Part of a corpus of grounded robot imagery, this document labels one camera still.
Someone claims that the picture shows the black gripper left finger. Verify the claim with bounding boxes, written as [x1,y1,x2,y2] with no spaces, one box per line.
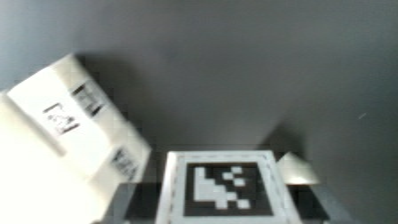
[91,182,162,224]

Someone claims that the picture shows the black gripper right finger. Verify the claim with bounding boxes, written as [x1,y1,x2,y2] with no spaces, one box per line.
[286,183,363,224]

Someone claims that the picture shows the white chair leg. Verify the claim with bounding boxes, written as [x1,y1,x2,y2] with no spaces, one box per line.
[155,149,322,224]

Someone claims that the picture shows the white chair back piece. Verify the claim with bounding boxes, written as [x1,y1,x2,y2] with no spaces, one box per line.
[0,55,151,224]

